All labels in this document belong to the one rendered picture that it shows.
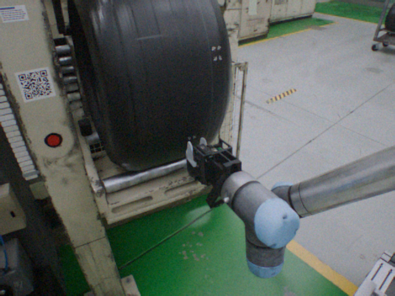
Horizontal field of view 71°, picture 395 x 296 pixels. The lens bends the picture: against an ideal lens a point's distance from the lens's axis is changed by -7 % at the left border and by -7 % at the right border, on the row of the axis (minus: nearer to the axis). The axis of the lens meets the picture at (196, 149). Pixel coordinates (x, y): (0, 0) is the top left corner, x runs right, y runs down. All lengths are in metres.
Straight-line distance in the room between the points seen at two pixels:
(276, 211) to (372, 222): 1.79
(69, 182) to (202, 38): 0.57
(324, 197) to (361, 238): 1.52
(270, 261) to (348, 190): 0.19
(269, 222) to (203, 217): 1.50
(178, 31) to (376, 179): 0.46
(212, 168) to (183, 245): 1.24
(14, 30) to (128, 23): 0.26
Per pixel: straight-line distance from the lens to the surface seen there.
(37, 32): 0.75
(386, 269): 1.72
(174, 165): 0.91
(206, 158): 0.62
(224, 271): 1.74
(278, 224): 0.49
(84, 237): 1.11
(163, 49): 0.61
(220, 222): 1.95
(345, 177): 0.59
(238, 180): 0.56
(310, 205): 0.63
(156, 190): 0.91
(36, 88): 0.78
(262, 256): 0.58
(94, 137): 1.10
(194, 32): 0.64
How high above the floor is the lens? 1.48
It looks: 36 degrees down
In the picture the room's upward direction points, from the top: straight up
